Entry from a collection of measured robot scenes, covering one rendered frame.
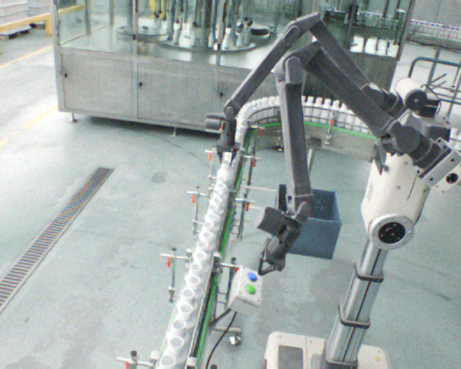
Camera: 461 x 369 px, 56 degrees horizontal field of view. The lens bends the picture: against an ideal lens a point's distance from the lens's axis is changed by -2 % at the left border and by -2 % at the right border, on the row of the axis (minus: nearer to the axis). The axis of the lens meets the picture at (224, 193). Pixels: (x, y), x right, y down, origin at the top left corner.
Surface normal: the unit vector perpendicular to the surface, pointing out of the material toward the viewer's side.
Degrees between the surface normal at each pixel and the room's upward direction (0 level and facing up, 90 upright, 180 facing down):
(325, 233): 90
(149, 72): 90
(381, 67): 90
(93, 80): 90
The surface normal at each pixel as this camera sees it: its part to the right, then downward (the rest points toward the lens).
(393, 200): -0.14, 0.63
